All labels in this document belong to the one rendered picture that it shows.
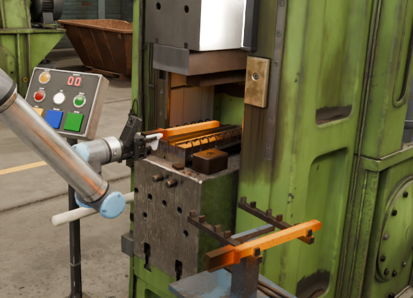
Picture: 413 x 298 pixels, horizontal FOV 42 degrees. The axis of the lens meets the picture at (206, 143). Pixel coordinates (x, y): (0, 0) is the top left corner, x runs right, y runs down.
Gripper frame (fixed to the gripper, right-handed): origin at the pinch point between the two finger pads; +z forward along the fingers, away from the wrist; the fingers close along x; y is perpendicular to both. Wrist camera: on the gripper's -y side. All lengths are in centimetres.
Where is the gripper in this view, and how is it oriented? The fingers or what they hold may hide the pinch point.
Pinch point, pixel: (158, 133)
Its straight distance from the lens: 201.9
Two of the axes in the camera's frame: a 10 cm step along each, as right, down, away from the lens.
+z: 7.0, -1.9, 6.9
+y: -0.5, 9.5, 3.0
